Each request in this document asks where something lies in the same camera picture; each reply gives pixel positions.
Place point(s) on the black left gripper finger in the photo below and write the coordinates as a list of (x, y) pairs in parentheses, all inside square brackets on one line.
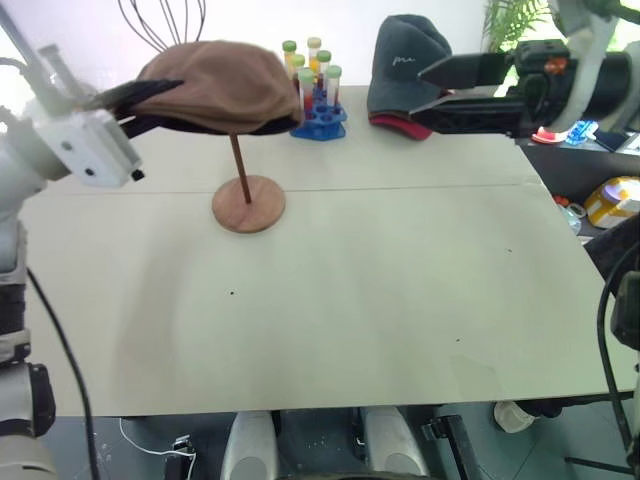
[(145, 125), (130, 92)]

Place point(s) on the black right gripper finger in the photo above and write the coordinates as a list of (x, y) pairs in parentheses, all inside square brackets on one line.
[(475, 116), (465, 70)]

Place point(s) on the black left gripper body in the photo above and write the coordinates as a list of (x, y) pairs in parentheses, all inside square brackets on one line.
[(122, 127)]

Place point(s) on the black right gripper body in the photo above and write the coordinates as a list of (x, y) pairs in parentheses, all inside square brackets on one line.
[(540, 75)]

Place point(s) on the brown cap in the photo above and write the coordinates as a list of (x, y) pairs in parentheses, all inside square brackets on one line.
[(225, 85)]

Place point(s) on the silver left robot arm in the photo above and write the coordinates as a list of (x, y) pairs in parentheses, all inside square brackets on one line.
[(20, 165)]

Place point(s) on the dark grey baseball cap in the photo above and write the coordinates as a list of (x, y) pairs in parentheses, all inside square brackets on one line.
[(400, 82)]

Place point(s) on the clear jar with red cap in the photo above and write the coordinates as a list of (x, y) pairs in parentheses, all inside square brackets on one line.
[(572, 212)]

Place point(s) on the wooden hat stand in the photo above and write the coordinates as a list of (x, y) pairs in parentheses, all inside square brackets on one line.
[(250, 215)]

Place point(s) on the red and white object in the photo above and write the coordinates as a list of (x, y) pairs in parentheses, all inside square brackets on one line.
[(547, 136)]

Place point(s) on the green potted plant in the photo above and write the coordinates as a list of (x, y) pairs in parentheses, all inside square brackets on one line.
[(505, 20)]

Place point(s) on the blue plastic object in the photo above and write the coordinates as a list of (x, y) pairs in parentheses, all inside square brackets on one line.
[(580, 131)]

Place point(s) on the black side table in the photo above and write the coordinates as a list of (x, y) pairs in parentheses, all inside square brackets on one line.
[(560, 167)]

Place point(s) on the black flat tablet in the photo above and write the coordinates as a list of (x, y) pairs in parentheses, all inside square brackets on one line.
[(617, 141)]

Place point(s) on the green-capped test tube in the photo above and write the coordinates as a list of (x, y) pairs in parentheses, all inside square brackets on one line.
[(306, 85), (333, 82), (298, 62), (323, 62)]

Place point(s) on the yellow plastic container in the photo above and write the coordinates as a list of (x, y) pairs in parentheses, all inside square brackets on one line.
[(612, 202)]

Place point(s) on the beige-capped test tube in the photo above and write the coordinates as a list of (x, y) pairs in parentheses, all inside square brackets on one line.
[(313, 50)]

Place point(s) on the blue test tube rack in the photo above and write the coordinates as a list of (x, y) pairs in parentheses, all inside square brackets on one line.
[(320, 127)]

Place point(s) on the green-capped tube, yellow liquid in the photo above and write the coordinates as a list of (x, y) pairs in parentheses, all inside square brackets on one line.
[(289, 52)]

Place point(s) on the white rounded object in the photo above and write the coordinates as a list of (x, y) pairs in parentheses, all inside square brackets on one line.
[(512, 417)]

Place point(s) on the silver rounded robot leg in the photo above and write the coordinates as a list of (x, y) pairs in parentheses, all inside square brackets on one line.
[(392, 442), (250, 445)]

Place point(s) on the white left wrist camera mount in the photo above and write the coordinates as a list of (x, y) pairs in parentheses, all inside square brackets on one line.
[(87, 145)]

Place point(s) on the black metal bracket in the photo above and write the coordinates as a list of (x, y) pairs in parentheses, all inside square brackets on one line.
[(457, 445)]

